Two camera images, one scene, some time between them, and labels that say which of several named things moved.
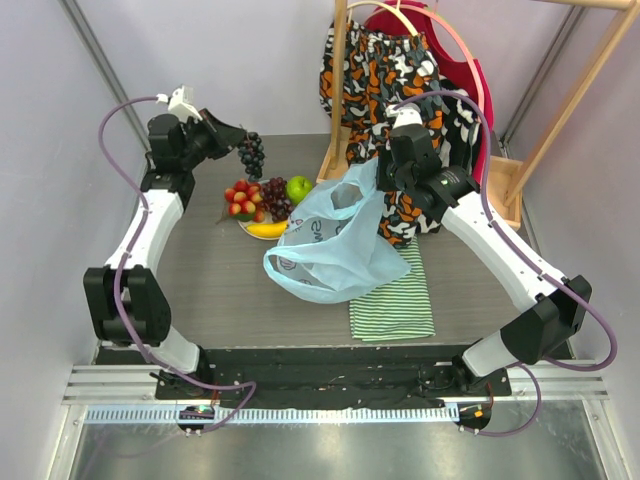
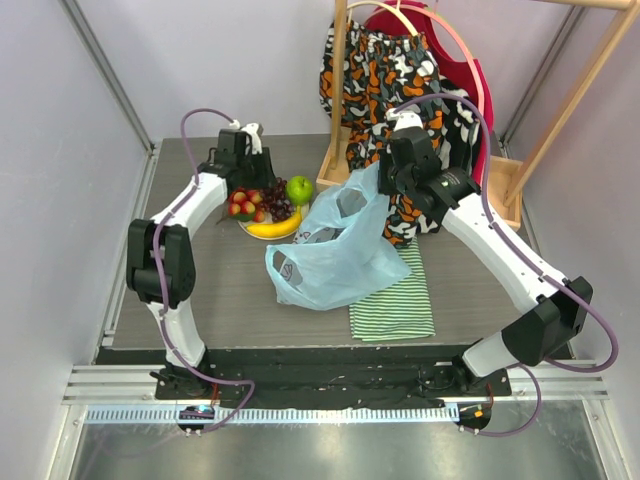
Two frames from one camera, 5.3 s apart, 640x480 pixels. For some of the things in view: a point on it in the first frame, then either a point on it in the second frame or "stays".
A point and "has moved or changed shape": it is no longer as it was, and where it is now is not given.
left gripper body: [198, 136] to [255, 170]
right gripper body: [395, 176] stays
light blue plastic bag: [337, 241] has moved or changed shape
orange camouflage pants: [387, 68] stays
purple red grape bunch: [275, 200] stays
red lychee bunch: [245, 202] stays
